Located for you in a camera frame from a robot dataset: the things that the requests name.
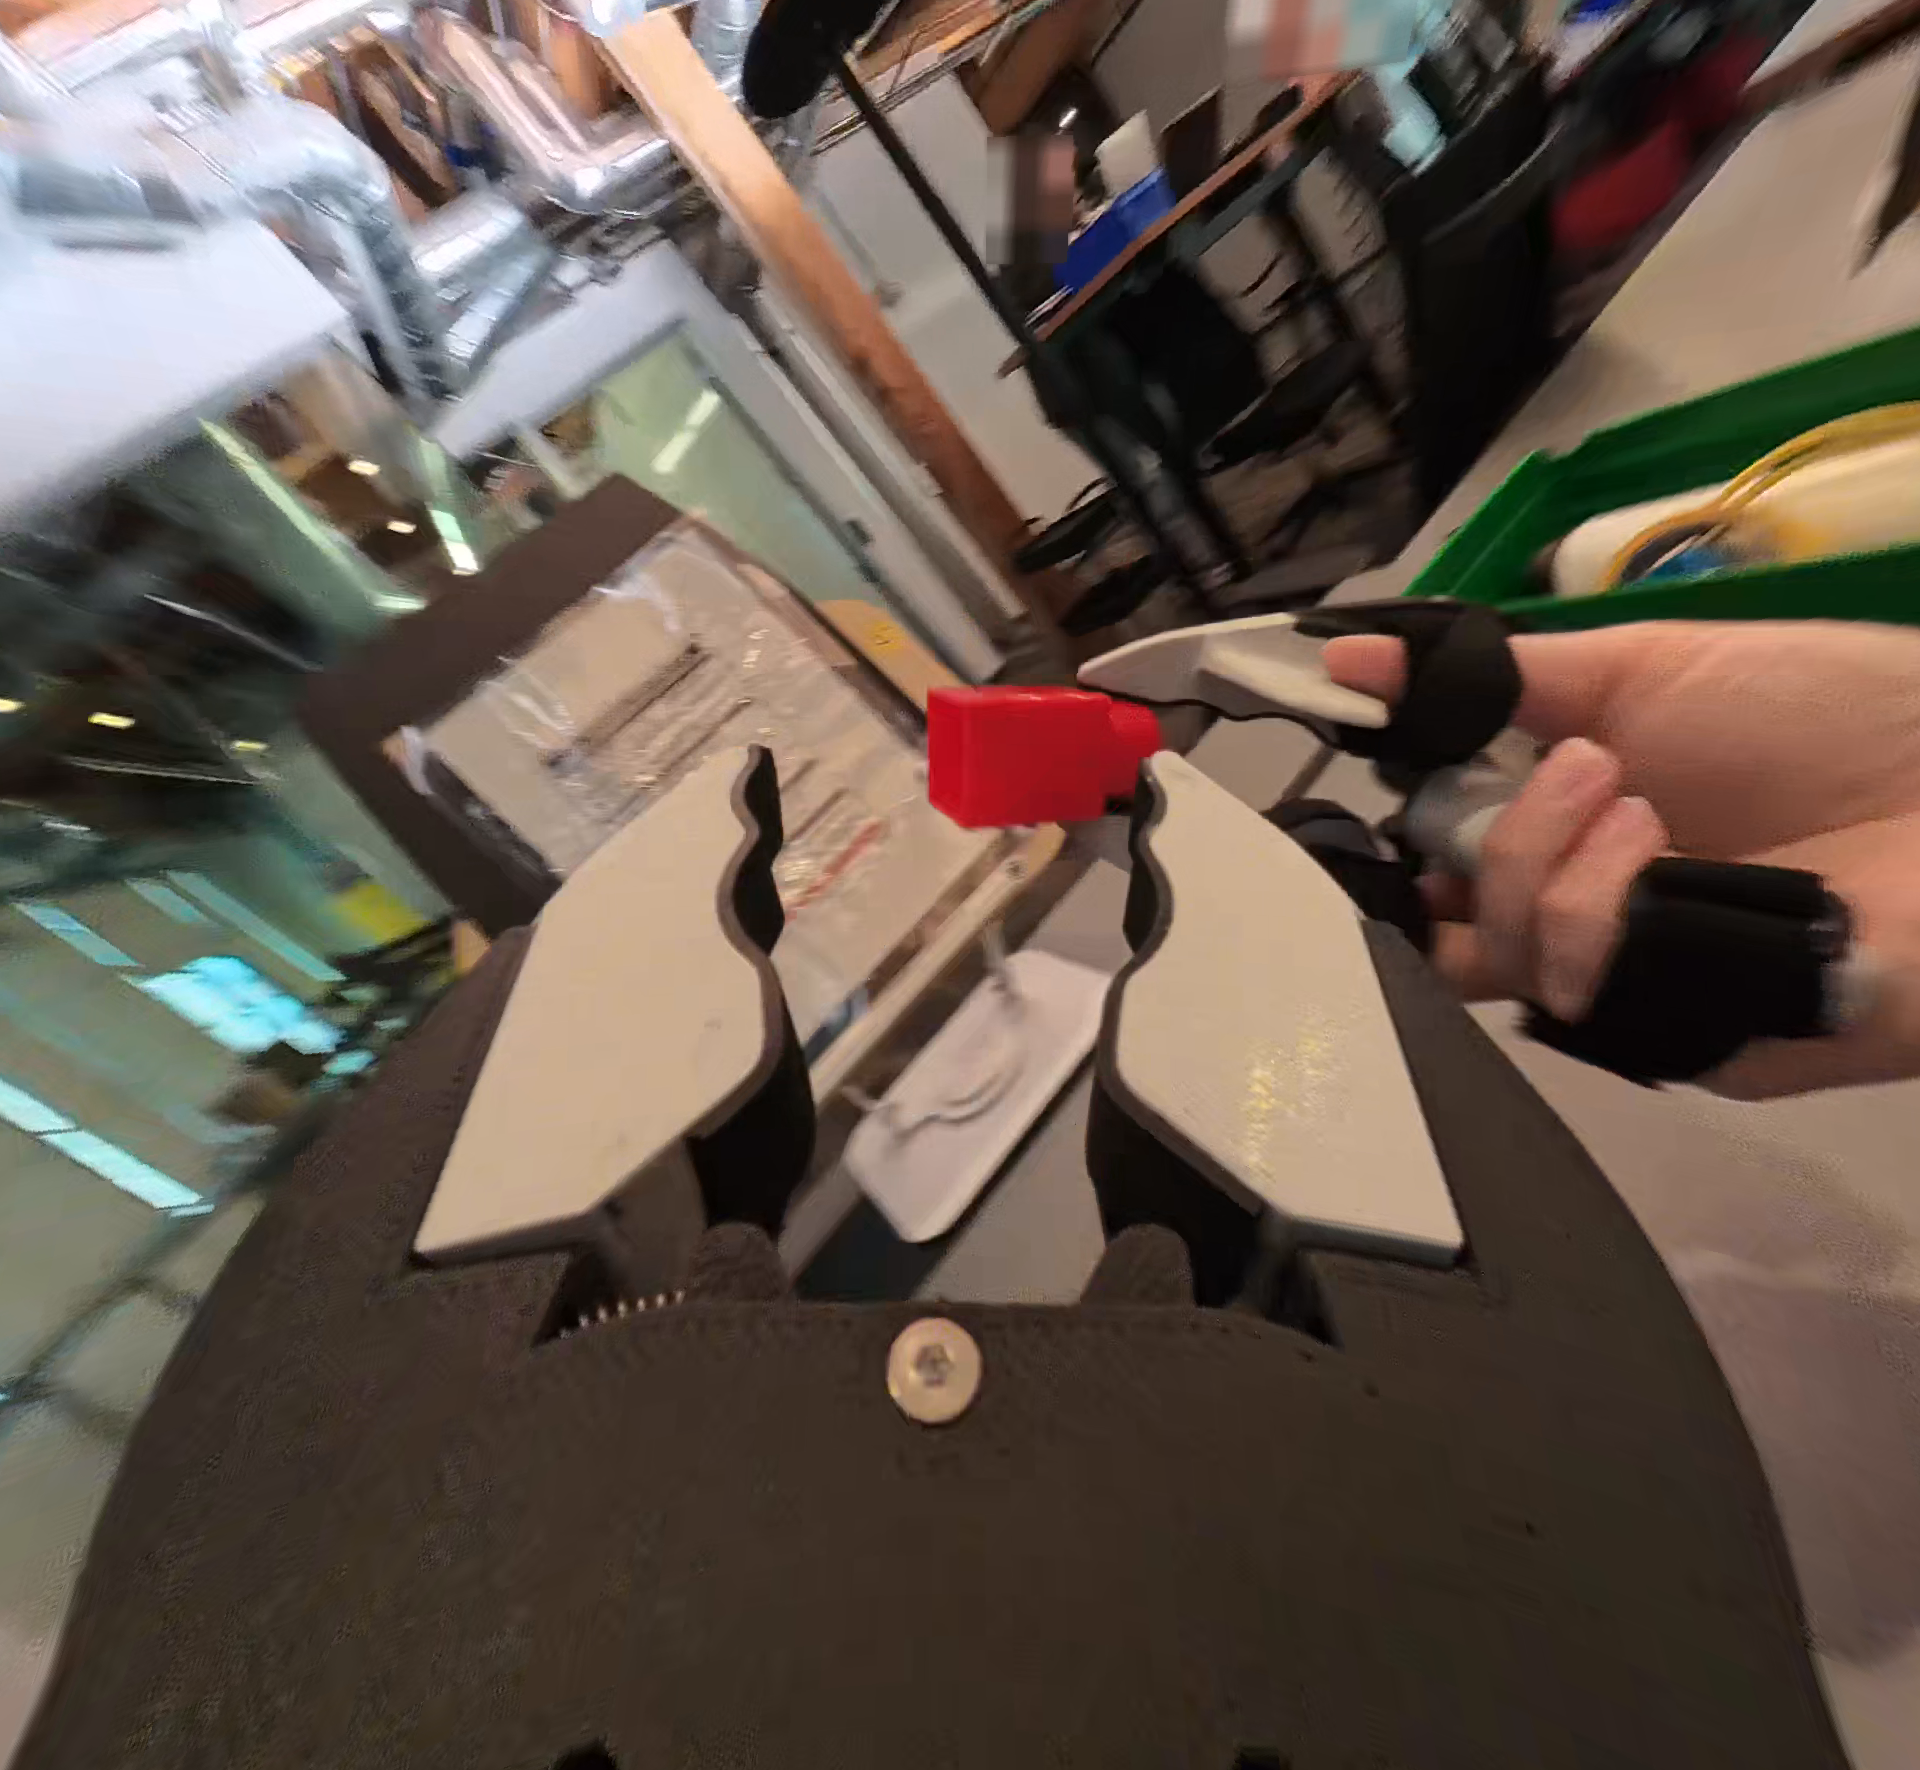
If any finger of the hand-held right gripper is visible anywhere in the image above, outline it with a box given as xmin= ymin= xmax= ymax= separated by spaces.
xmin=1076 ymin=607 xmax=1396 ymax=733

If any grey desk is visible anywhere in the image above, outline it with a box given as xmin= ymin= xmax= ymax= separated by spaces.
xmin=781 ymin=151 xmax=1920 ymax=1770

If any red plastic block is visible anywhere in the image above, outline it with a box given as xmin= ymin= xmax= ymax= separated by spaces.
xmin=926 ymin=685 xmax=1167 ymax=833

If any white document stand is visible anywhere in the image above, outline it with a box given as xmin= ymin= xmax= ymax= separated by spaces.
xmin=781 ymin=826 xmax=1118 ymax=1243

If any dark workbench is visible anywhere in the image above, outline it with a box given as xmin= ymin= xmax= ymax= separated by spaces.
xmin=1003 ymin=75 xmax=1507 ymax=601

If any silver ventilation duct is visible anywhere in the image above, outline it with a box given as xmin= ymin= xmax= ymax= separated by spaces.
xmin=0 ymin=0 xmax=699 ymax=354

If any black round-top pole stand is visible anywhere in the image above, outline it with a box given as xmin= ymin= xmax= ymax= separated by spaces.
xmin=739 ymin=0 xmax=1203 ymax=617

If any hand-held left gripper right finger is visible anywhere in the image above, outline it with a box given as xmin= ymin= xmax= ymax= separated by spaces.
xmin=1090 ymin=750 xmax=1468 ymax=1314

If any green plastic bin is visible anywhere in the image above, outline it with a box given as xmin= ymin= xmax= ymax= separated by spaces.
xmin=1401 ymin=326 xmax=1920 ymax=634

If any blue storage box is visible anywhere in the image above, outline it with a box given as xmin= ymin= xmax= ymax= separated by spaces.
xmin=1053 ymin=170 xmax=1181 ymax=289

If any white cylindrical bottle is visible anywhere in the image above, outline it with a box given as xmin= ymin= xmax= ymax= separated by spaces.
xmin=1545 ymin=443 xmax=1920 ymax=597

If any black instruction board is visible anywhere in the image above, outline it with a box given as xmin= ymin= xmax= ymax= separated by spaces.
xmin=299 ymin=477 xmax=1006 ymax=1053

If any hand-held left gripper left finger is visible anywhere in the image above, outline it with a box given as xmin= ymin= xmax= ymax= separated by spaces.
xmin=412 ymin=745 xmax=820 ymax=1268

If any person's right hand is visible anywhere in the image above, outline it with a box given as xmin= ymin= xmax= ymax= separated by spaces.
xmin=1320 ymin=619 xmax=1920 ymax=1103

